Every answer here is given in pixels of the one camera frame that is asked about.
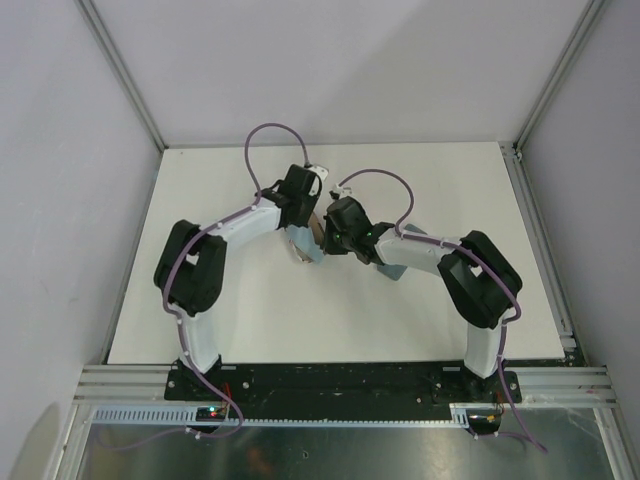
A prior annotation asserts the newspaper print pouch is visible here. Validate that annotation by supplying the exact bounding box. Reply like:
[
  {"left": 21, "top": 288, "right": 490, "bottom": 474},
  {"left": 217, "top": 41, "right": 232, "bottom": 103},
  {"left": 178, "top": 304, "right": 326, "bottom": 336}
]
[{"left": 286, "top": 213, "right": 325, "bottom": 264}]

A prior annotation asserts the blue cleaning cloth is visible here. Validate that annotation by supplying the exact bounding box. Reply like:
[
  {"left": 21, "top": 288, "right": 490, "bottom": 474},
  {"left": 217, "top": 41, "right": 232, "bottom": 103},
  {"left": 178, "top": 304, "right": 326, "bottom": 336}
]
[{"left": 286, "top": 225, "right": 318, "bottom": 260}]

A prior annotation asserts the blue glasses case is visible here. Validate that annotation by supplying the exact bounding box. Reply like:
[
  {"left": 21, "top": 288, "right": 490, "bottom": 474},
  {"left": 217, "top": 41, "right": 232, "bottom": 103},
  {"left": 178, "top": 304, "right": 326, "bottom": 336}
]
[{"left": 375, "top": 228, "right": 429, "bottom": 281}]

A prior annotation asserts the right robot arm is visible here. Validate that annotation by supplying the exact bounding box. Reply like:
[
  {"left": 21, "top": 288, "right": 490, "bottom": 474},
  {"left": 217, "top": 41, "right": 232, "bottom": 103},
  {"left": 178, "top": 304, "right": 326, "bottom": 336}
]
[{"left": 323, "top": 193, "right": 523, "bottom": 401}]

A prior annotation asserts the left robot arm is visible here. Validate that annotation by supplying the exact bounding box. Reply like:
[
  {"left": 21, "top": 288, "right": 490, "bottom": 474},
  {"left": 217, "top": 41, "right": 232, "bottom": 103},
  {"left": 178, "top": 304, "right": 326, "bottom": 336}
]
[{"left": 153, "top": 165, "right": 328, "bottom": 400}]

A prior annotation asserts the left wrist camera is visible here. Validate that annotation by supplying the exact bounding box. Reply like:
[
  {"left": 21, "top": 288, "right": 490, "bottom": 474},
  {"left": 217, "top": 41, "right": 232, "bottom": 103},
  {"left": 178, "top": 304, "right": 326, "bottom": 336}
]
[{"left": 309, "top": 165, "right": 329, "bottom": 196}]

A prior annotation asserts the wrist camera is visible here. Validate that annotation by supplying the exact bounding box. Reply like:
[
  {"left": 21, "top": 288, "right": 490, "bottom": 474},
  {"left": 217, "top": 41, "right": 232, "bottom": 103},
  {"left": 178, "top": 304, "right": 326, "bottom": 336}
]
[
  {"left": 329, "top": 184, "right": 353, "bottom": 201},
  {"left": 309, "top": 165, "right": 329, "bottom": 196}
]

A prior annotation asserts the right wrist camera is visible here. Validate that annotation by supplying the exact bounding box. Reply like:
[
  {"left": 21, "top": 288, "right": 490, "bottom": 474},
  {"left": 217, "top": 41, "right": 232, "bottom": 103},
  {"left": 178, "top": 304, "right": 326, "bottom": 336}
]
[{"left": 329, "top": 184, "right": 353, "bottom": 201}]

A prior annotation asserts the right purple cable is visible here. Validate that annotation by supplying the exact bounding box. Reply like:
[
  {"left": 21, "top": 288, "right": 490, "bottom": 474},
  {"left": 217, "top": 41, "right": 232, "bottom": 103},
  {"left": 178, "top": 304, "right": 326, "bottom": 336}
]
[{"left": 339, "top": 168, "right": 549, "bottom": 455}]

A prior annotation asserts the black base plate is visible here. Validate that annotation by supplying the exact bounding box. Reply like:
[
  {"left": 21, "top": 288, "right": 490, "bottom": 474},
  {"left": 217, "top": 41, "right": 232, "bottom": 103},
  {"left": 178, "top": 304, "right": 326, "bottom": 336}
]
[{"left": 164, "top": 361, "right": 522, "bottom": 422}]

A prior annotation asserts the left aluminium corner post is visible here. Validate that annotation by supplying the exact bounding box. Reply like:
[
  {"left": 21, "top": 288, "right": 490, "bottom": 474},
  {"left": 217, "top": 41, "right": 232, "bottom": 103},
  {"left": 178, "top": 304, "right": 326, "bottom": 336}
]
[{"left": 74, "top": 0, "right": 167, "bottom": 153}]

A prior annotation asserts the aluminium corner post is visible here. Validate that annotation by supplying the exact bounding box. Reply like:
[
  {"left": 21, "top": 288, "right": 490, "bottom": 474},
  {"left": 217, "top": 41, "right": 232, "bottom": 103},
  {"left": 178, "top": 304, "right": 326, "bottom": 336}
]
[
  {"left": 512, "top": 0, "right": 611, "bottom": 152},
  {"left": 74, "top": 0, "right": 167, "bottom": 153}
]

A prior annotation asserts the aluminium frame rail front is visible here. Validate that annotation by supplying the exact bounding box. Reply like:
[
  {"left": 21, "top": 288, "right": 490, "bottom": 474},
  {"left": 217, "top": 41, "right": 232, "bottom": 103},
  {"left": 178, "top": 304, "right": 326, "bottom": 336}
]
[{"left": 74, "top": 363, "right": 617, "bottom": 407}]

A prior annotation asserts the white cable duct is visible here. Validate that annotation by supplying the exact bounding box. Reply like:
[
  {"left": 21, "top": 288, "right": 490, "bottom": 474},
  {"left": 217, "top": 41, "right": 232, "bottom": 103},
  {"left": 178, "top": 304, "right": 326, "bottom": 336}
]
[{"left": 89, "top": 404, "right": 474, "bottom": 429}]

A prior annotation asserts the right aluminium corner post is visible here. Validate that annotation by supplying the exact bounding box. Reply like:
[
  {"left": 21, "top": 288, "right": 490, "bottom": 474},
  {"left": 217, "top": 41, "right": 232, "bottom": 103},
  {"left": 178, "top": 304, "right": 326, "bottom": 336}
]
[{"left": 512, "top": 0, "right": 611, "bottom": 152}]

